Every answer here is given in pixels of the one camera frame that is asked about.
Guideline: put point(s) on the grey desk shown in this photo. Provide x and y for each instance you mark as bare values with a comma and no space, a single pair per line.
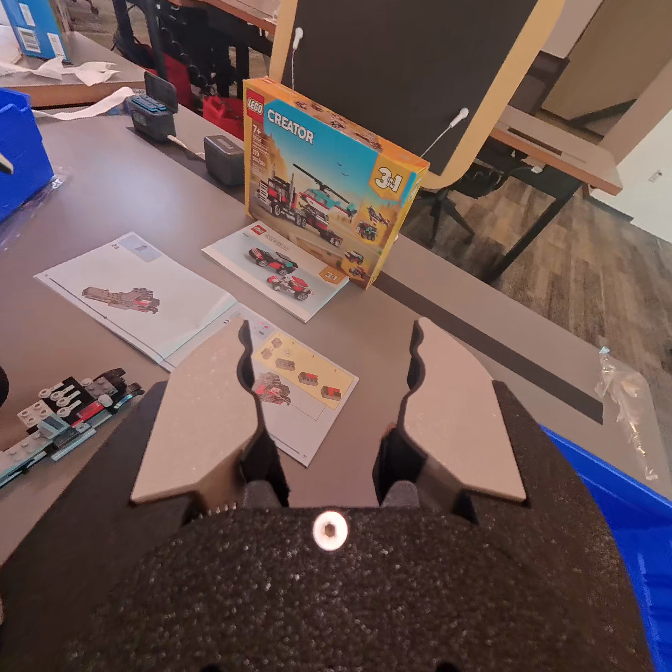
131,199

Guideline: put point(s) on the open instruction booklet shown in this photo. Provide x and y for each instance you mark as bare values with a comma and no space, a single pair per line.
136,294

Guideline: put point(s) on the black power adapter box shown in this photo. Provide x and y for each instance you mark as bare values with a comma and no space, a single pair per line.
224,160

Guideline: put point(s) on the blue cardboard box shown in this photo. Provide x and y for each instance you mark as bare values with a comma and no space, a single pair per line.
36,26

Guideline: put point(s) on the white paper strip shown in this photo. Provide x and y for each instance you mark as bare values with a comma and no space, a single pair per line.
105,102

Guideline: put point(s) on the wooden top table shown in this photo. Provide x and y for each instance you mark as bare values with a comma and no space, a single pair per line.
551,149

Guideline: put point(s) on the partly built toy brick model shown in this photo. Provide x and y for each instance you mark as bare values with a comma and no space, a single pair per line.
63,414

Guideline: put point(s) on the closed instruction booklet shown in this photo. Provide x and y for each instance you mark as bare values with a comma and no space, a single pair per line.
273,267

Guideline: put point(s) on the wood edged grey table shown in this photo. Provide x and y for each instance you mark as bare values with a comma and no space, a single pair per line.
99,52

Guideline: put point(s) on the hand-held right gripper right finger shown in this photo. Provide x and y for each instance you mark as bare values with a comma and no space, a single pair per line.
456,420

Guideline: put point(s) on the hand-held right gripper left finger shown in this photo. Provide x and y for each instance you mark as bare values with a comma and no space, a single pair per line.
204,420

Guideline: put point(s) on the wood framed blackboard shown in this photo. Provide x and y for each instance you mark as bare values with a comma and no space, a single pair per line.
409,68

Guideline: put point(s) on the blue plastic bin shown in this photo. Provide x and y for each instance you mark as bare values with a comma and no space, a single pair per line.
21,147
630,525

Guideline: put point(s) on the black blue battery pack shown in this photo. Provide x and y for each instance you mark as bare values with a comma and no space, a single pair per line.
152,113

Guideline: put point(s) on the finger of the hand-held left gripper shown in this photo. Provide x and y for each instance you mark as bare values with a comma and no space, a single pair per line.
4,164

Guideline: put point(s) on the black office chair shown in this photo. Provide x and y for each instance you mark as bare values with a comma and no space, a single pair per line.
462,194

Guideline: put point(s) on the red bag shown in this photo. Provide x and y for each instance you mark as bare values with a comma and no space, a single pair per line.
220,110

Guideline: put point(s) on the colourful toy set box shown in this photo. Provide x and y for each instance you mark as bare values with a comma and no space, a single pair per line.
315,173

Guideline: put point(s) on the white crumpled paper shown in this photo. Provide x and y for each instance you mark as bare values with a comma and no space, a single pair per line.
89,72

